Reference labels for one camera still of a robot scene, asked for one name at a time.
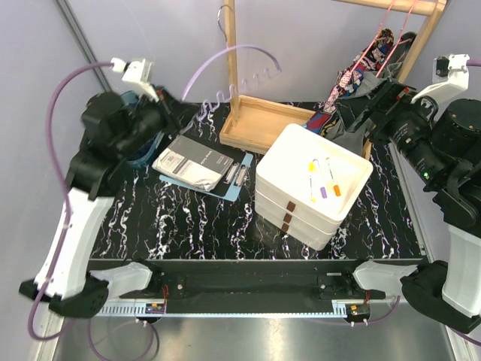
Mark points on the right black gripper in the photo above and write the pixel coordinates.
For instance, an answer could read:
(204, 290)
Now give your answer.
(387, 105)

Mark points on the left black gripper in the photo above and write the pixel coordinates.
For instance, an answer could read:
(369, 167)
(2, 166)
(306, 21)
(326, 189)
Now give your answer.
(173, 111)

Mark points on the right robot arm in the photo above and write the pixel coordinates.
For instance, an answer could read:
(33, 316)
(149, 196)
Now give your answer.
(438, 133)

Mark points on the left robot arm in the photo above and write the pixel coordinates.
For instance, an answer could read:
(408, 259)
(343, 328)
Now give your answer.
(114, 133)

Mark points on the grey shorts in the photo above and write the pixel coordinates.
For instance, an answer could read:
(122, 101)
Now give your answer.
(354, 141)

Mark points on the colourful comic print shorts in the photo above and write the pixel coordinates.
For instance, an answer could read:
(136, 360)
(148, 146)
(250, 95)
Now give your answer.
(350, 79)

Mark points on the teal plastic bin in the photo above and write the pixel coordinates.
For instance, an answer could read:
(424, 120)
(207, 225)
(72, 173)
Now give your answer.
(144, 156)

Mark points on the grey spiral notebook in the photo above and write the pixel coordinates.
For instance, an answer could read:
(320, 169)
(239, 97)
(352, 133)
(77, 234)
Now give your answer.
(193, 163)

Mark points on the yellow cap marker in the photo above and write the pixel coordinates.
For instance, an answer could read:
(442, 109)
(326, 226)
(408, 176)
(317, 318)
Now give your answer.
(312, 174)

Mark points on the wooden clothes rack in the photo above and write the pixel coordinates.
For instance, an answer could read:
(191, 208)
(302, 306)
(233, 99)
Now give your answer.
(254, 124)

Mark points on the orange cap marker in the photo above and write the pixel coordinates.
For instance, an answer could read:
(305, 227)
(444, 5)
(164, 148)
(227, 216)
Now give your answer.
(334, 182)

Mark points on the purple cap marker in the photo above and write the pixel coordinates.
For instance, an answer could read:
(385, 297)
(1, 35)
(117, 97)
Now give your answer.
(323, 178)

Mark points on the white stacked trays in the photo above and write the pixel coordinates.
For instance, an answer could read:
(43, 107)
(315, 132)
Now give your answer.
(306, 185)

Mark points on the blue clipboard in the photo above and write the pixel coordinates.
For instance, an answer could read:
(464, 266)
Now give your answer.
(229, 187)

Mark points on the black marbled table mat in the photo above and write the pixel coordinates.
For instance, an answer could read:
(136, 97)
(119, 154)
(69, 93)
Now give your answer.
(151, 219)

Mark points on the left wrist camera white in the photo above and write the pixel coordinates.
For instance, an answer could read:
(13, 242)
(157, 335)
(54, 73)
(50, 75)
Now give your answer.
(136, 74)

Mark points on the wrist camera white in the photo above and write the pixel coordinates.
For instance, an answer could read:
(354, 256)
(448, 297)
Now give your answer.
(450, 79)
(136, 74)

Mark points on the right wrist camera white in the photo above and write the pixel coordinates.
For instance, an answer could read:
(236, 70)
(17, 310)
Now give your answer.
(450, 79)

